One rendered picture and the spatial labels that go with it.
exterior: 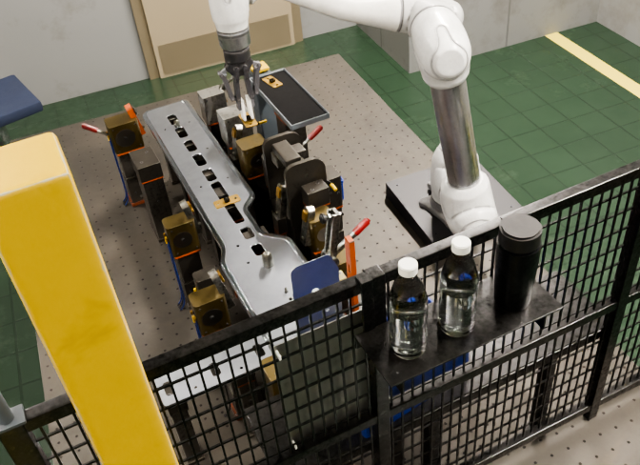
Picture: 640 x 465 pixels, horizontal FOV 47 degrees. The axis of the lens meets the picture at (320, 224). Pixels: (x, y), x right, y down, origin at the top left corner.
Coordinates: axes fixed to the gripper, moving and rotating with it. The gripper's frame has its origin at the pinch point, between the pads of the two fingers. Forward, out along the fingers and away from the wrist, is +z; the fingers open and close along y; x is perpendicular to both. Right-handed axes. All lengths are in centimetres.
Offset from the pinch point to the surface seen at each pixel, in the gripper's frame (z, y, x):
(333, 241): 17, -5, 50
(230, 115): 18.4, -0.8, -28.6
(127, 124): 24, 32, -51
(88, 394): -37, 56, 120
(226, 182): 29.5, 9.1, -7.3
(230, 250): 29.5, 18.1, 25.4
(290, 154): 10.7, -7.6, 14.8
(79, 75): 114, 40, -289
